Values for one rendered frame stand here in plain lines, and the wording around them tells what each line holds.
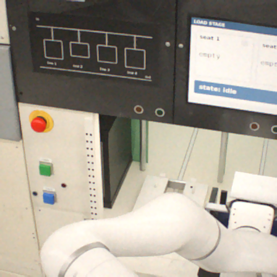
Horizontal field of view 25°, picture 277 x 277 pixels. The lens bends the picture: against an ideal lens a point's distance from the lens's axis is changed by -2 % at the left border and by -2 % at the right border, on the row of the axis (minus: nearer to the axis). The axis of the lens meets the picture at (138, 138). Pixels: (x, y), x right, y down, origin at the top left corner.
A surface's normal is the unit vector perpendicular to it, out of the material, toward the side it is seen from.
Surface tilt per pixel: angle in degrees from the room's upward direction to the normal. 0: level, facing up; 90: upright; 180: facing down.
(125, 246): 103
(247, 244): 30
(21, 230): 90
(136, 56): 90
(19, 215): 90
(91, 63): 90
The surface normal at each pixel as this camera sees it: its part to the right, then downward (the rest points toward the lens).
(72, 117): -0.26, 0.57
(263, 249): 0.35, -0.42
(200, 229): 0.80, 0.17
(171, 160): 0.00, -0.81
